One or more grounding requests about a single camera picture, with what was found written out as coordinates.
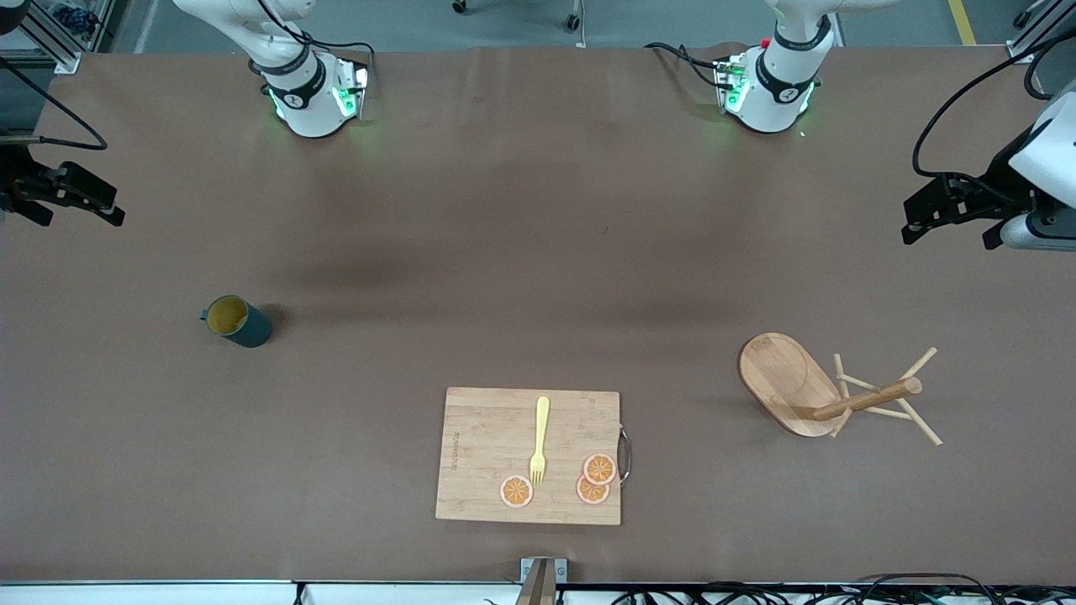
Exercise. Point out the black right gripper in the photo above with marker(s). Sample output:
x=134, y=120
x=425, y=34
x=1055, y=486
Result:
x=18, y=184

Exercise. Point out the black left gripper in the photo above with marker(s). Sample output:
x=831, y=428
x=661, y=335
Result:
x=988, y=182

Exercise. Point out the teal cup with yellow inside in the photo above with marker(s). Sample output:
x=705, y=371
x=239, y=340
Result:
x=249, y=331

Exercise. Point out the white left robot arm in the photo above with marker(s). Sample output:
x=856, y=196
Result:
x=769, y=97

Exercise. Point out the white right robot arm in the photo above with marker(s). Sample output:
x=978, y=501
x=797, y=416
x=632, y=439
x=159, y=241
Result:
x=307, y=101

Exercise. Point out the wooden mug tree rack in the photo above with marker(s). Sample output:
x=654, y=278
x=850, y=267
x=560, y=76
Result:
x=782, y=378

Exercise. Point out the orange slice toy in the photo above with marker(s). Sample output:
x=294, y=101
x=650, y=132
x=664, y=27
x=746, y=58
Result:
x=516, y=491
x=599, y=469
x=588, y=493

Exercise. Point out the yellow plastic fork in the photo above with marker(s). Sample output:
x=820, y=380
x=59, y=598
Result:
x=541, y=428

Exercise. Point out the aluminium frame profile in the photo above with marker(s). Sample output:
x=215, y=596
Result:
x=1038, y=29
x=50, y=42

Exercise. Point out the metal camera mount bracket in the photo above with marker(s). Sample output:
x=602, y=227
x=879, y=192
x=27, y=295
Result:
x=542, y=576

